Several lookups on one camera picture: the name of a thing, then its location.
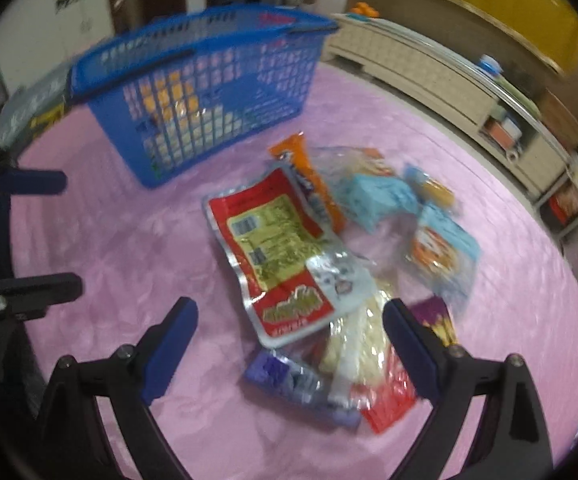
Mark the orange yellow packet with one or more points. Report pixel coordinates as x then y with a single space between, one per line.
169 100

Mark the clear packet of white snacks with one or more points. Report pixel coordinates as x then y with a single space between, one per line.
364 340

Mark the light blue snack packet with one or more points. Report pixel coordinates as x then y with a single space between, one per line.
379 200

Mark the orange box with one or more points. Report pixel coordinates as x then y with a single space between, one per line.
504 130

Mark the red clear snack packet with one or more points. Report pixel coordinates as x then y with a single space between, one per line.
389 405

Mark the metal storage rack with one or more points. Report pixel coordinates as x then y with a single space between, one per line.
576 195

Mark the pink fluffy blanket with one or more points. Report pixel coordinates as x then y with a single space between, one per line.
134 240

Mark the clear blue orange snack packet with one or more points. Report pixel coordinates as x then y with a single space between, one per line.
444 245

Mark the blue plastic basket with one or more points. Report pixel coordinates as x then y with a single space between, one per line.
289 105

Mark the clear cartoon print packet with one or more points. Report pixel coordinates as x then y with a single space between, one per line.
339 280

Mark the orange toy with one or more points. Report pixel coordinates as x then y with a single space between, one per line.
364 8

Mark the small blue orange snack packet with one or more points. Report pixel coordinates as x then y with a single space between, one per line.
434 190

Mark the purple yellow snack packet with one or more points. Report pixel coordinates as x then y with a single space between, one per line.
434 312

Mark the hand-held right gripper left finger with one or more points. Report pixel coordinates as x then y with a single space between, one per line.
169 347

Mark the grey patterned mat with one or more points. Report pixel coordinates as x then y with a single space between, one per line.
34 102

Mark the blue white container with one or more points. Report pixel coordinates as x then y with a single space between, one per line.
490 64

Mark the brown cardboard box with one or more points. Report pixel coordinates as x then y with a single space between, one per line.
561 115

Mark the beige low cabinet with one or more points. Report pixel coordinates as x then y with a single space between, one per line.
419 70

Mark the clear packet with orange top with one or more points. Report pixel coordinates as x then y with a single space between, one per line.
369 160

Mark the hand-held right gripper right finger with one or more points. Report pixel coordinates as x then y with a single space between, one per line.
414 355

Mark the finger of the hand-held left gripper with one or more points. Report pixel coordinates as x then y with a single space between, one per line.
36 182
39 290

